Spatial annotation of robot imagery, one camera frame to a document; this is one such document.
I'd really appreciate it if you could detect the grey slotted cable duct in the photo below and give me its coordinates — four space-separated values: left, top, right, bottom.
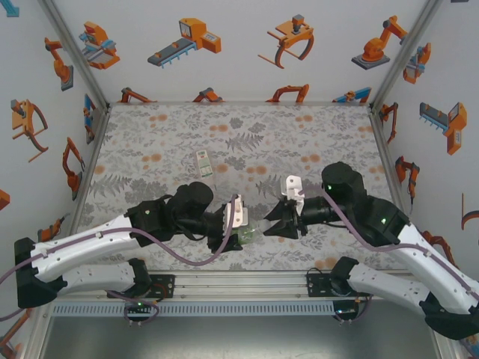
50 301 336 318

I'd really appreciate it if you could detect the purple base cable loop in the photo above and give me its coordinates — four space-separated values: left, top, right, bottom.
106 289 165 327

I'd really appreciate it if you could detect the aluminium rear rail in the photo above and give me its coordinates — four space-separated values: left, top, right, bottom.
108 99 373 106

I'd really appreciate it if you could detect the aluminium side rail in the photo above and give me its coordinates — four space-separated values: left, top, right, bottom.
368 104 427 263
61 104 112 255

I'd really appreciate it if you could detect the clear bottle with green label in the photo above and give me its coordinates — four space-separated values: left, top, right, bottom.
228 220 265 247

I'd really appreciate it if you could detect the floral printed tablecloth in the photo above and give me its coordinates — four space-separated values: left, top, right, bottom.
70 102 417 272

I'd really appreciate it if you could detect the aluminium front rail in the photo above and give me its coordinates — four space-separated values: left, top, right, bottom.
88 269 379 301

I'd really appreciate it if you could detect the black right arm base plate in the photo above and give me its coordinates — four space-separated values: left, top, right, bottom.
305 269 335 299

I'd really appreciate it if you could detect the thin dark base cable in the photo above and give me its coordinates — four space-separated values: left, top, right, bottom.
334 294 372 325

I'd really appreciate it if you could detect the grey metal base panel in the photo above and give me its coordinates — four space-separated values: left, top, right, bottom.
40 316 439 359

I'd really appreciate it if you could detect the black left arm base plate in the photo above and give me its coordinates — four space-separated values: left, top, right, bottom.
148 274 177 300

